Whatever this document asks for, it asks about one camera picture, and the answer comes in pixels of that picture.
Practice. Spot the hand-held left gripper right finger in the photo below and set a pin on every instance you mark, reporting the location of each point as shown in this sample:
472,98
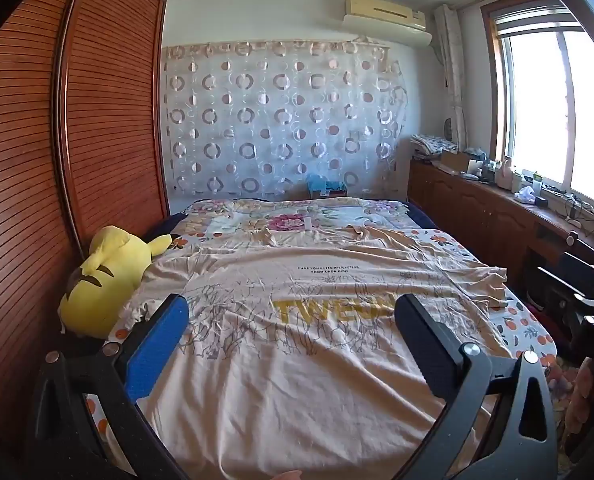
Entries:
427,350

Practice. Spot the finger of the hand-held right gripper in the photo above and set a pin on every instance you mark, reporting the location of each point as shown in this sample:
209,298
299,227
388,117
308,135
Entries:
592,272
572,287

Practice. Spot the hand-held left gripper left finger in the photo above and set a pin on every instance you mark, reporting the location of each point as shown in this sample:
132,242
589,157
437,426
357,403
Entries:
157,345

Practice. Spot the beige printed t-shirt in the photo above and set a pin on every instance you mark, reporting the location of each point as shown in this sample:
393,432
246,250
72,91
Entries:
302,385

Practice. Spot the person's left hand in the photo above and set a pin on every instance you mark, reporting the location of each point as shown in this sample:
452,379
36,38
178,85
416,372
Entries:
284,476

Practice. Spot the orange fruit print bedsheet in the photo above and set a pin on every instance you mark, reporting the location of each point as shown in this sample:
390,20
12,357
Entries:
522,320

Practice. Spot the yellow cloth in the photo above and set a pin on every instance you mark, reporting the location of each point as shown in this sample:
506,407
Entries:
102,285

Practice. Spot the white crumpled tissue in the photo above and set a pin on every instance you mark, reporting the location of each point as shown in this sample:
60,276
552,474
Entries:
527,194

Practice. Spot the pale bottle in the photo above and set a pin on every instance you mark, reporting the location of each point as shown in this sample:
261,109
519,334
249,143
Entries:
505,175

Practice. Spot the wooden cabinet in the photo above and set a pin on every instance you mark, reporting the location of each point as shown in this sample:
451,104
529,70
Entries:
467,210

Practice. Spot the navy blue bedsheet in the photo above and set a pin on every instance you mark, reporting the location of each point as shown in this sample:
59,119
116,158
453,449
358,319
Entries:
422,215

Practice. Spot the window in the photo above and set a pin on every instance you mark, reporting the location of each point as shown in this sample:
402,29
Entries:
542,110

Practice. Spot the small white object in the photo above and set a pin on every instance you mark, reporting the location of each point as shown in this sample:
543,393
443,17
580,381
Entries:
310,224

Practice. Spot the cardboard box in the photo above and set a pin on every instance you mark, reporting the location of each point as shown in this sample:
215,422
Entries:
454,161

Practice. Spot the floral blanket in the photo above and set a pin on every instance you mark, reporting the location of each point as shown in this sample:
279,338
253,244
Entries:
287,220

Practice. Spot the blue box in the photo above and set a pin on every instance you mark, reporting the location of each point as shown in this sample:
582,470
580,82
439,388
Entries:
324,185

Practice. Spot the stack of folded cloths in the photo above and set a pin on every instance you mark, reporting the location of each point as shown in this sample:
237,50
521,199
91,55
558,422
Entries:
432,144

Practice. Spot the wooden slatted wardrobe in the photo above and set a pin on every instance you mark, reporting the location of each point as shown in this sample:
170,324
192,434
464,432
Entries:
27,160

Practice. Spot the patterned wrapped pipe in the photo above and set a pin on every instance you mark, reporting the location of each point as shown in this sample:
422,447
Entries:
452,75

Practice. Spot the circle pattern sheer curtain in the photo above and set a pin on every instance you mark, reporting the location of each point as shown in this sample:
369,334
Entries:
277,120

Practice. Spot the wall air conditioner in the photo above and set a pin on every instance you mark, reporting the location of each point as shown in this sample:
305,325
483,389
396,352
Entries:
382,12

